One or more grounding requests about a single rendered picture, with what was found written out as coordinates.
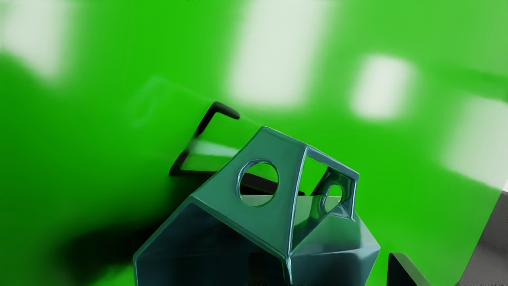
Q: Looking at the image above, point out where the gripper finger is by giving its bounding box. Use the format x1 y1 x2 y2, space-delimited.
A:
387 252 432 286

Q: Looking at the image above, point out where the teal faceted mug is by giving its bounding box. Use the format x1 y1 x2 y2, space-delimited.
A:
133 126 381 286

